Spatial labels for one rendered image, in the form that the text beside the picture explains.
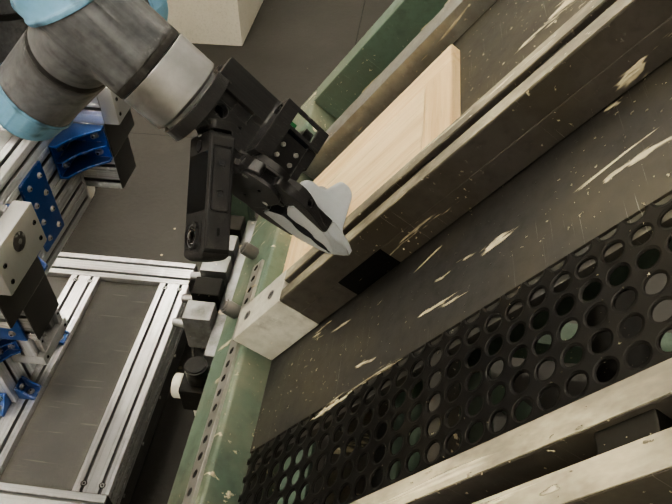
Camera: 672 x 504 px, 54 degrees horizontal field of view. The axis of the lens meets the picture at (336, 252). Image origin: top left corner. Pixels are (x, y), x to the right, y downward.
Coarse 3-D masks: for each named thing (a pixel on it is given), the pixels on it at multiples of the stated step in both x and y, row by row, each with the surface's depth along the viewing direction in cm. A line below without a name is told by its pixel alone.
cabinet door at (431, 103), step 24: (456, 48) 104; (432, 72) 105; (456, 72) 99; (408, 96) 108; (432, 96) 99; (456, 96) 94; (384, 120) 112; (408, 120) 103; (432, 120) 94; (360, 144) 115; (384, 144) 106; (408, 144) 98; (336, 168) 119; (360, 168) 110; (384, 168) 101; (360, 192) 104; (288, 264) 113
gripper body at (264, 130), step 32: (224, 64) 59; (224, 96) 59; (256, 96) 60; (192, 128) 56; (224, 128) 58; (256, 128) 60; (288, 128) 60; (320, 128) 62; (256, 160) 58; (288, 160) 61; (256, 192) 61
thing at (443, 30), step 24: (456, 0) 107; (480, 0) 104; (432, 24) 110; (456, 24) 107; (408, 48) 114; (432, 48) 110; (384, 72) 119; (408, 72) 114; (360, 96) 123; (384, 96) 118; (336, 120) 128; (360, 120) 122; (336, 144) 126; (312, 168) 131
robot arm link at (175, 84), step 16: (176, 48) 54; (192, 48) 56; (160, 64) 53; (176, 64) 54; (192, 64) 55; (208, 64) 56; (144, 80) 53; (160, 80) 54; (176, 80) 54; (192, 80) 55; (208, 80) 56; (128, 96) 55; (144, 96) 54; (160, 96) 54; (176, 96) 54; (192, 96) 55; (144, 112) 56; (160, 112) 55; (176, 112) 55; (160, 128) 57
